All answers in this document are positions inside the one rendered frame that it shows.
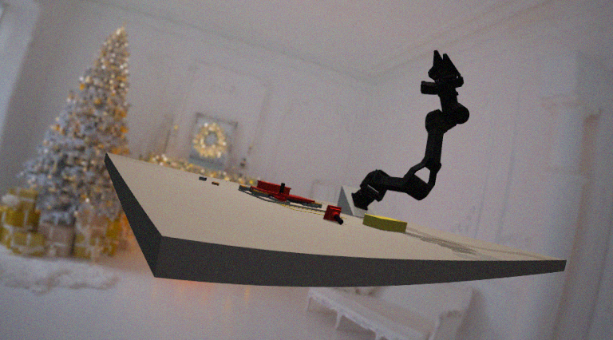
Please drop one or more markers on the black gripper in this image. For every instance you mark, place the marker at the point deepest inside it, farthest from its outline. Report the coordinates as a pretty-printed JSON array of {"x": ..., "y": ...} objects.
[{"x": 447, "y": 73}]

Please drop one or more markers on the yellow rectangular block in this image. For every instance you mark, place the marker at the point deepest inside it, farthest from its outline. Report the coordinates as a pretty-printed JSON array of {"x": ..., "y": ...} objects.
[{"x": 384, "y": 223}]

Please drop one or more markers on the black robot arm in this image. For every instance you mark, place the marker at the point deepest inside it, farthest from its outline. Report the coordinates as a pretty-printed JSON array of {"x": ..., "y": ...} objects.
[{"x": 437, "y": 122}]

